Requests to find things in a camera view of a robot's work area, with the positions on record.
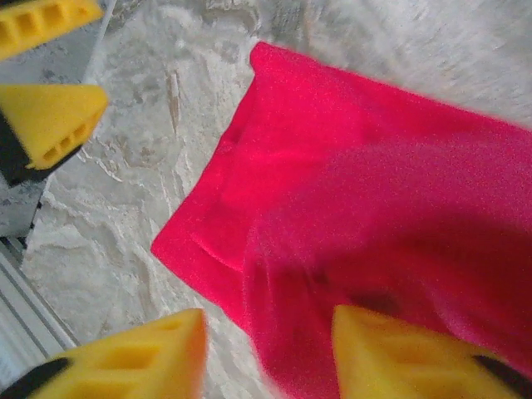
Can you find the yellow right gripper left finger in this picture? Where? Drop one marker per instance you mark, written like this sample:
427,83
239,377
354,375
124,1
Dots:
137,365

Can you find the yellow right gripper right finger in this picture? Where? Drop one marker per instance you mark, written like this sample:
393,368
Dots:
395,365

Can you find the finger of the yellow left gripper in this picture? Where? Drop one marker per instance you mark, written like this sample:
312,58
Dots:
50,116
37,23

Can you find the grooved aluminium mounting rail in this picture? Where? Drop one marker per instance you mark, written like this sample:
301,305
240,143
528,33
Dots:
25,307

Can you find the red t-shirt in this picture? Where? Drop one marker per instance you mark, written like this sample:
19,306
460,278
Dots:
353,166

